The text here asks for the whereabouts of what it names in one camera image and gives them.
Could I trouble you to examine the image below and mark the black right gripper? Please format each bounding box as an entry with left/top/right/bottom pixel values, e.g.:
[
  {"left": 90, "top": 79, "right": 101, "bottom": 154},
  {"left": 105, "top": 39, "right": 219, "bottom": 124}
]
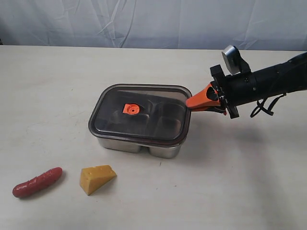
[{"left": 186, "top": 65, "right": 256, "bottom": 119}]

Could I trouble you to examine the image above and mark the stainless steel lunch box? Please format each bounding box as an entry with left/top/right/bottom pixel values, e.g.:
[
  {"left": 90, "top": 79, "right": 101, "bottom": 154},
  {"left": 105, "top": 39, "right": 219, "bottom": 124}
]
[{"left": 97, "top": 138, "right": 182, "bottom": 159}]

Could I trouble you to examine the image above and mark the transparent lid with orange seal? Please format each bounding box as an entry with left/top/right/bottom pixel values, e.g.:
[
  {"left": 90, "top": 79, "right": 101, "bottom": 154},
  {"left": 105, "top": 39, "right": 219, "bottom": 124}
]
[{"left": 88, "top": 83, "right": 191, "bottom": 147}]

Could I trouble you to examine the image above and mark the yellow toy cheese wedge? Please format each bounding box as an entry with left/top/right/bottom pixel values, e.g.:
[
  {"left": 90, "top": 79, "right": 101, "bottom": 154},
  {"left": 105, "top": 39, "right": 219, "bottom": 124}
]
[{"left": 80, "top": 165, "right": 117, "bottom": 196}]

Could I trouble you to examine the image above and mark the red toy sausage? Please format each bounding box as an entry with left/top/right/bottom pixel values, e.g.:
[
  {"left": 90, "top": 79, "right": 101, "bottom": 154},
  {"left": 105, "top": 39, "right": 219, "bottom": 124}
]
[{"left": 12, "top": 167, "right": 63, "bottom": 198}]

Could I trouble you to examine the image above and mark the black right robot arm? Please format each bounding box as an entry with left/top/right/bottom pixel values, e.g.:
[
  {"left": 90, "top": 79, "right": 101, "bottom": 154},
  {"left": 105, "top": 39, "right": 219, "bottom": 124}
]
[{"left": 186, "top": 49, "right": 307, "bottom": 118}]

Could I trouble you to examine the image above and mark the grey fabric backdrop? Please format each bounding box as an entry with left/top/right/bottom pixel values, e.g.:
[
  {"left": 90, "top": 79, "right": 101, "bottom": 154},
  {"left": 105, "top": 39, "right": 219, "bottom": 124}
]
[{"left": 0, "top": 0, "right": 307, "bottom": 50}]

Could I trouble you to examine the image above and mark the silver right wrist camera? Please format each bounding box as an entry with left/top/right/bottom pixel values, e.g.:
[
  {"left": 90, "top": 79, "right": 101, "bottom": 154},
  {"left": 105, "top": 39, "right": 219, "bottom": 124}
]
[{"left": 222, "top": 45, "right": 251, "bottom": 75}]

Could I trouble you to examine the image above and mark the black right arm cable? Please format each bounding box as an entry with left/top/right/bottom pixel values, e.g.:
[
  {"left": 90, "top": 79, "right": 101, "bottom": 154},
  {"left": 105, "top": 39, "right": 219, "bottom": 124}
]
[{"left": 250, "top": 93, "right": 287, "bottom": 118}]

